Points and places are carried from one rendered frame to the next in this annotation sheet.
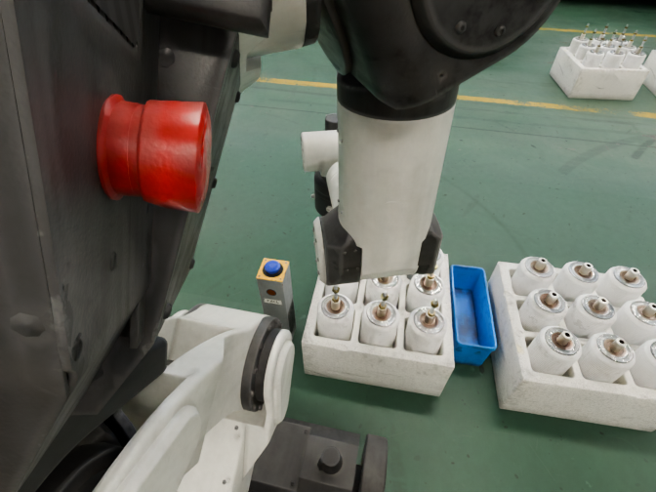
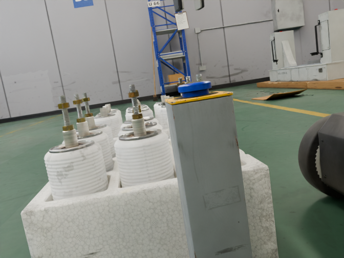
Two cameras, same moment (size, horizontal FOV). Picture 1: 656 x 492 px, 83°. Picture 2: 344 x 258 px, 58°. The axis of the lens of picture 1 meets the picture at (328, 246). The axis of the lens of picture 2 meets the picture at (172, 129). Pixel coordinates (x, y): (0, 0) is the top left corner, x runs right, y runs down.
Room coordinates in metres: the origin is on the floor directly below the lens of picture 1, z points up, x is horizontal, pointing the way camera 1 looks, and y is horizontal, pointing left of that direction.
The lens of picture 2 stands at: (0.76, 0.50, 0.34)
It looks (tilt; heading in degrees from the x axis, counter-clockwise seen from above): 9 degrees down; 254
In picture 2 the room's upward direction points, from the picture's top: 9 degrees counter-clockwise
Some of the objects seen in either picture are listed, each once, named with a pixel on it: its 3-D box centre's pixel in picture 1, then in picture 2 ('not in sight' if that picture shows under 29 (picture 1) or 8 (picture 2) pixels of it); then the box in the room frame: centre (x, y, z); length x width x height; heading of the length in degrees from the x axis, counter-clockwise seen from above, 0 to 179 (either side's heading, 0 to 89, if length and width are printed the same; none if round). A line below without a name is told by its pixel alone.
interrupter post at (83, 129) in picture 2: not in sight; (83, 129); (0.77, -0.18, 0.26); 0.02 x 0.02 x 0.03
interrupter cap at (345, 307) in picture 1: (335, 307); not in sight; (0.56, -0.02, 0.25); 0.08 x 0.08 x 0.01
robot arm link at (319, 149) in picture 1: (333, 158); not in sight; (0.57, -0.01, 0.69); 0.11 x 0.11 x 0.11; 8
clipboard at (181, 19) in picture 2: not in sight; (181, 19); (-1.38, -5.33, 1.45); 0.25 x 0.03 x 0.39; 168
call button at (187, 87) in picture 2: (272, 267); (195, 91); (0.63, 0.14, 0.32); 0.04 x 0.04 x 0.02
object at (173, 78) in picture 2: not in sight; (176, 79); (-1.22, -5.73, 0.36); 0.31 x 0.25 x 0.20; 168
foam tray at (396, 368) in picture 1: (379, 311); (151, 198); (0.65, -0.16, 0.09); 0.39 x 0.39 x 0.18; 80
